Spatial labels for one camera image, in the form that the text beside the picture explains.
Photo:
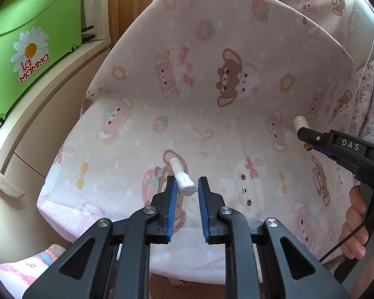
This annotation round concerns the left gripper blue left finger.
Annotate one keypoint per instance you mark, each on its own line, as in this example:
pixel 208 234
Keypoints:
pixel 167 213

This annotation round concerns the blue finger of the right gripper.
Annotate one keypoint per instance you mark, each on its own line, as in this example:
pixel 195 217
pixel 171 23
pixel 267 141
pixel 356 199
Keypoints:
pixel 322 151
pixel 313 137

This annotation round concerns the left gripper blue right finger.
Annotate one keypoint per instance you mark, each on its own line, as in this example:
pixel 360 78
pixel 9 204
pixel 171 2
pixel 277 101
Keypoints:
pixel 208 210

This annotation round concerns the cream thread spool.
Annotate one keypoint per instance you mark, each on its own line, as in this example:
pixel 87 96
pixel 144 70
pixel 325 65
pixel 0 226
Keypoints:
pixel 301 122

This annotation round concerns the white plastic wall plug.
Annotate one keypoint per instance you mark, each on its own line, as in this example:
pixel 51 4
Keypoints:
pixel 186 186

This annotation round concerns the pink plastic waste basket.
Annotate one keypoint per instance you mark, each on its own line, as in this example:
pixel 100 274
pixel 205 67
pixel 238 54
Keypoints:
pixel 161 287

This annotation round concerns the person's right hand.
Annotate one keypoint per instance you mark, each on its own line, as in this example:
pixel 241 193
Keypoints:
pixel 355 246

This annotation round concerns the patchwork print fabric cover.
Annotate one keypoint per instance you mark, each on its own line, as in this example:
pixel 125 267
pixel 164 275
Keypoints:
pixel 362 125

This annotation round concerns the pink bear print chair cover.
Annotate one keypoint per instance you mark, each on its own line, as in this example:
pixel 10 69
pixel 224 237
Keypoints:
pixel 215 84

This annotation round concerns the pink white pajama leg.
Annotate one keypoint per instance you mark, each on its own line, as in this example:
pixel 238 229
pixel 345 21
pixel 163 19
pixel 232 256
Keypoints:
pixel 18 276

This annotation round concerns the green plastic storage box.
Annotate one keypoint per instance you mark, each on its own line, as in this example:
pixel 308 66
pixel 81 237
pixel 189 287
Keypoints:
pixel 34 34

